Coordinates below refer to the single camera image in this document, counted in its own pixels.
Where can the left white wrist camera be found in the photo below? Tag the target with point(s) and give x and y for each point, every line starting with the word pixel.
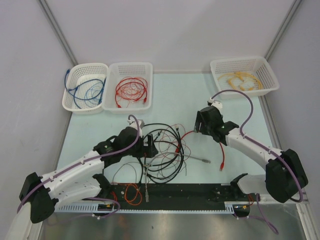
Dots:
pixel 137 125

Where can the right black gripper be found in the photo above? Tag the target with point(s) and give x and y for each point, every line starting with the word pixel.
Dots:
pixel 198 120

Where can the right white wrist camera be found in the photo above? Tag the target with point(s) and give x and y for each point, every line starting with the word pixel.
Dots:
pixel 215 103

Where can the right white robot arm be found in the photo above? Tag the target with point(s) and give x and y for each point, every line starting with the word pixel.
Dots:
pixel 284 174

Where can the middle white plastic basket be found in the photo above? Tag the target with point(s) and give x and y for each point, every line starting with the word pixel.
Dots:
pixel 129 88

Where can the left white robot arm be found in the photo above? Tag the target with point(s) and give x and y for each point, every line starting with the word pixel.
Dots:
pixel 83 179

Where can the right white plastic basket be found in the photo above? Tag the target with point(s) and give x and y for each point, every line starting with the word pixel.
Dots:
pixel 252 75

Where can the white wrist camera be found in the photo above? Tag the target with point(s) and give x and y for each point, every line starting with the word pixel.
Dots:
pixel 215 103
pixel 137 125

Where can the black mounting base plate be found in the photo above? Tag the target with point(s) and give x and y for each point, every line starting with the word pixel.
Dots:
pixel 175 196

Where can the left white plastic basket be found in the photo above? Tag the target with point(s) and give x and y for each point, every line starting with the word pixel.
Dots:
pixel 84 86

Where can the white plastic basket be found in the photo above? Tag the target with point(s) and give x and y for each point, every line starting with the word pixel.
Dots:
pixel 252 75
pixel 129 88
pixel 84 86

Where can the white slotted cable duct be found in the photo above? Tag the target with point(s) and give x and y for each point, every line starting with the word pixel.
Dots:
pixel 84 207

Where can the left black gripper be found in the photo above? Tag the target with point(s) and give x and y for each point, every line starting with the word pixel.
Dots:
pixel 146 151

